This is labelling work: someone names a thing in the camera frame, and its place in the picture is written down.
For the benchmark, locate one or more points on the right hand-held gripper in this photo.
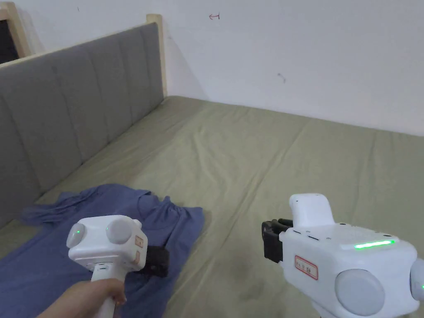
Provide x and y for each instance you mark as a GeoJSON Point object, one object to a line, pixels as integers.
{"type": "Point", "coordinates": [347, 258]}

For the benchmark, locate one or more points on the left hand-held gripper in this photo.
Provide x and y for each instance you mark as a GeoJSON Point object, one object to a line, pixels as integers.
{"type": "Point", "coordinates": [106, 241]}

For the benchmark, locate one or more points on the blue shirt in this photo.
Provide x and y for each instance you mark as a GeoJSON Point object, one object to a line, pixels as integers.
{"type": "Point", "coordinates": [36, 251]}

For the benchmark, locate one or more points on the person's left forearm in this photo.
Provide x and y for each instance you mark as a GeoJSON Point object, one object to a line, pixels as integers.
{"type": "Point", "coordinates": [53, 308]}

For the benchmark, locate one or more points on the person's left hand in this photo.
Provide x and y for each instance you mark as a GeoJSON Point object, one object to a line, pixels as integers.
{"type": "Point", "coordinates": [96, 294]}

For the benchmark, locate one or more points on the bed with pale green sheet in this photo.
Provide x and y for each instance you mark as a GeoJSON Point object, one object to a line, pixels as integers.
{"type": "Point", "coordinates": [265, 159]}

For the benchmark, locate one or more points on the grey padded headboard wooden frame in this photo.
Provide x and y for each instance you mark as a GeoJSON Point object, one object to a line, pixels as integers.
{"type": "Point", "coordinates": [66, 99]}

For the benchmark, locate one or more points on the wooden frame with dark panel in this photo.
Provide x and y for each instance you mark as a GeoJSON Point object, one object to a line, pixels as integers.
{"type": "Point", "coordinates": [10, 36]}

